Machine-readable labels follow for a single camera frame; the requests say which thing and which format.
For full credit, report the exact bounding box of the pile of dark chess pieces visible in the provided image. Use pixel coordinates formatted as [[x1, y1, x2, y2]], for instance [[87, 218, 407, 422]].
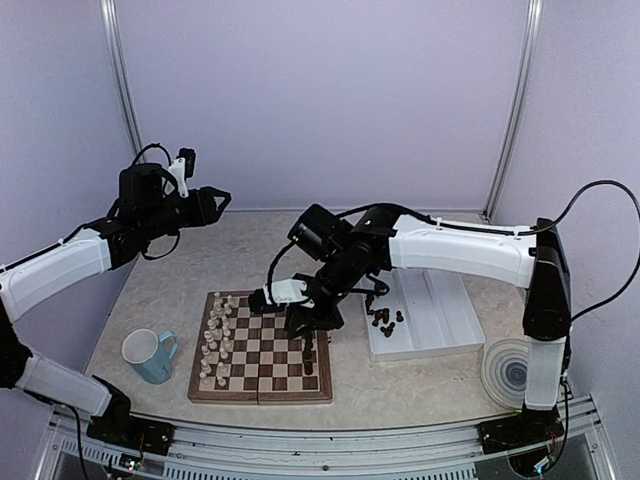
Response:
[[364, 294, 405, 338]]

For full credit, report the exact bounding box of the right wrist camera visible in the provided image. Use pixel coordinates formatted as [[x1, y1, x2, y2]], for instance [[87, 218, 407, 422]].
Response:
[[248, 279, 314, 314]]

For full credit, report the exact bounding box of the wooden chess board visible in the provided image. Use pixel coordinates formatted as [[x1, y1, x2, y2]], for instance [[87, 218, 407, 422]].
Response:
[[188, 291, 333, 406]]

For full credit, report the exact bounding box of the light blue mug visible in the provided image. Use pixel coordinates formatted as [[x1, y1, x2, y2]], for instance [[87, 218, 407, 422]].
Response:
[[121, 329, 179, 385]]

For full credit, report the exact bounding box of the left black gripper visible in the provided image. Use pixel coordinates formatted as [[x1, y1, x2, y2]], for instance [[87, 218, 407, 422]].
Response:
[[140, 184, 231, 240]]

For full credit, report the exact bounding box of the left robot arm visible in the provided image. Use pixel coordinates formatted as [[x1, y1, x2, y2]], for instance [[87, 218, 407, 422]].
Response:
[[1, 159, 232, 445]]

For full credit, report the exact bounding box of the white chess pieces row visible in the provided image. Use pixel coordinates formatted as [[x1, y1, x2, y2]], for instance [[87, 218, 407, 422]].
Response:
[[196, 291, 238, 391]]

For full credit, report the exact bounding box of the aluminium corner post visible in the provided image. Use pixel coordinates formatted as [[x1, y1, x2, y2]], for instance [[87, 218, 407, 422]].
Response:
[[99, 0, 143, 153], [483, 0, 544, 222]]

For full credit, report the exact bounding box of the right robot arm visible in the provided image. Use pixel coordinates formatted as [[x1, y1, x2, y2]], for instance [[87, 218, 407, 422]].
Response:
[[265, 203, 571, 444]]

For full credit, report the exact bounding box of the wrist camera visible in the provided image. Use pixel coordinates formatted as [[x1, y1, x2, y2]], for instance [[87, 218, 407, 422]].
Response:
[[168, 148, 196, 198], [248, 279, 314, 314]]

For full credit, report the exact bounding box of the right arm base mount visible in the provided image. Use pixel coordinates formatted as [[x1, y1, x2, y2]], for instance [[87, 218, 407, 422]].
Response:
[[477, 407, 565, 454]]

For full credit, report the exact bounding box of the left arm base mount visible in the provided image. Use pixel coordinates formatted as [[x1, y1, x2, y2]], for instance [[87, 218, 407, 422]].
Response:
[[87, 416, 175, 456]]

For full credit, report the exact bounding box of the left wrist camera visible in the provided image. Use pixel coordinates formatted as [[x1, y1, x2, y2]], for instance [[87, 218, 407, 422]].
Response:
[[168, 148, 196, 198]]

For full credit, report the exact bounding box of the white plastic tray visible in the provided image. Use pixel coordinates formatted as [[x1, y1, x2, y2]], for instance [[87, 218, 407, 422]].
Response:
[[367, 269, 486, 362]]

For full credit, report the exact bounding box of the aluminium front rail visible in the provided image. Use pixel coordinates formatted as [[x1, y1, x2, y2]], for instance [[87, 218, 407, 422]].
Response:
[[34, 394, 611, 480]]

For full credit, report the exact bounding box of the grey spiral coaster plate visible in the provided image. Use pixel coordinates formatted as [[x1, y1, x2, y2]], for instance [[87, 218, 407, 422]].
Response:
[[481, 338, 528, 410]]

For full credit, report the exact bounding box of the left aluminium corner post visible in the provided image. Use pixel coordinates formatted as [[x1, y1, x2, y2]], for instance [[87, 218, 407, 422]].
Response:
[[99, 0, 143, 153]]

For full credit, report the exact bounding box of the right aluminium corner post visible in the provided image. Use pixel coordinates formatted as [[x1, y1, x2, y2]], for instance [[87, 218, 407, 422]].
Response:
[[483, 0, 544, 222]]

